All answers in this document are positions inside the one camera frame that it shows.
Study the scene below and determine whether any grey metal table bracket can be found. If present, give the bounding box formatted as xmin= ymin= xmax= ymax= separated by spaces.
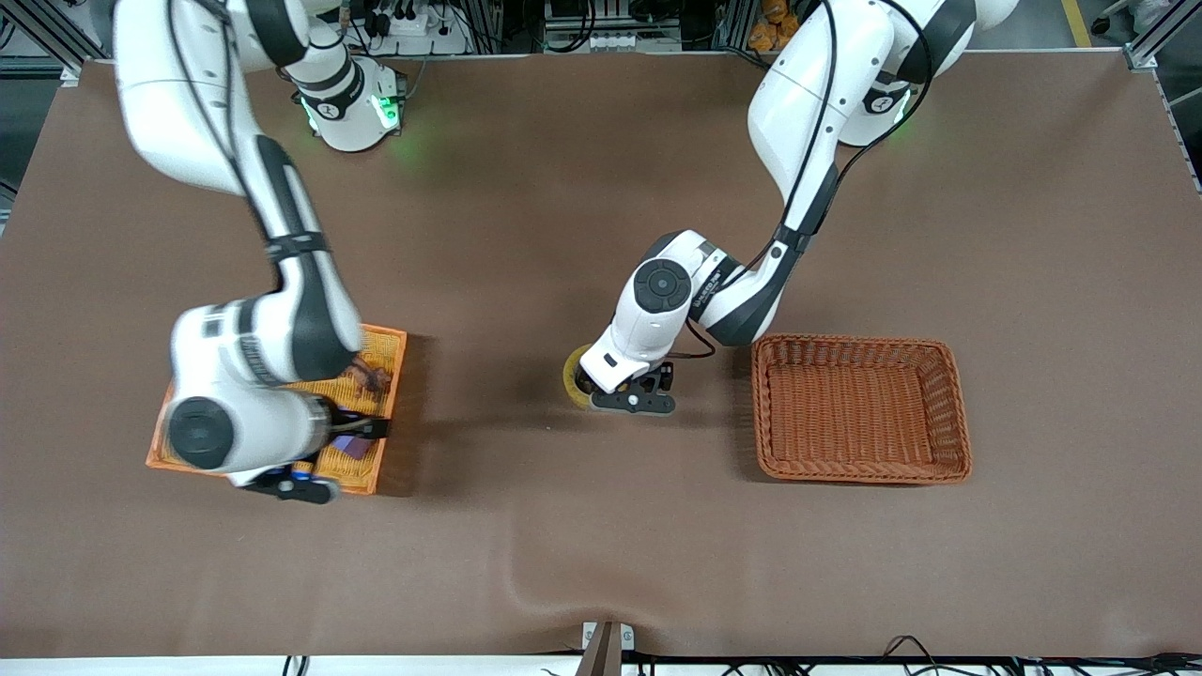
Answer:
xmin=575 ymin=621 xmax=636 ymax=676

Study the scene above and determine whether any white power strip with plugs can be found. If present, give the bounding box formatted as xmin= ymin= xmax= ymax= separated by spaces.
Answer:
xmin=362 ymin=0 xmax=472 ymax=57

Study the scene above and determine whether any small white power strip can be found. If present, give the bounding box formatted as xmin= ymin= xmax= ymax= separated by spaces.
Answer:
xmin=584 ymin=32 xmax=660 ymax=54

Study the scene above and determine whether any aluminium frame post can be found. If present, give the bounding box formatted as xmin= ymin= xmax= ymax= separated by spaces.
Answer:
xmin=1121 ymin=0 xmax=1202 ymax=74
xmin=0 ymin=0 xmax=118 ymax=87

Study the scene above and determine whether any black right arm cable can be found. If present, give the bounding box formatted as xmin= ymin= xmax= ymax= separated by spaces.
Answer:
xmin=164 ymin=0 xmax=283 ymax=245

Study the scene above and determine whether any pile of orange bread toys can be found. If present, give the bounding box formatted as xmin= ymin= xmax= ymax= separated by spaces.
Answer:
xmin=747 ymin=0 xmax=799 ymax=54

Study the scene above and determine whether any small brown toy figure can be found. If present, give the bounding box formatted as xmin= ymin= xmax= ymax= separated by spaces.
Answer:
xmin=338 ymin=361 xmax=393 ymax=396

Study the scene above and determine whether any orange-rimmed yellow woven tray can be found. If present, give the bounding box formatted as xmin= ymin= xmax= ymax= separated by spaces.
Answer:
xmin=146 ymin=323 xmax=408 ymax=496

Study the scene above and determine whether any yellowish clear tape roll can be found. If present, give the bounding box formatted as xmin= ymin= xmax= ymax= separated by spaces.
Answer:
xmin=562 ymin=344 xmax=604 ymax=412

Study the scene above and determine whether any brown wicker basket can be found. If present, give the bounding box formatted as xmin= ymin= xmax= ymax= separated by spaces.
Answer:
xmin=750 ymin=333 xmax=974 ymax=485

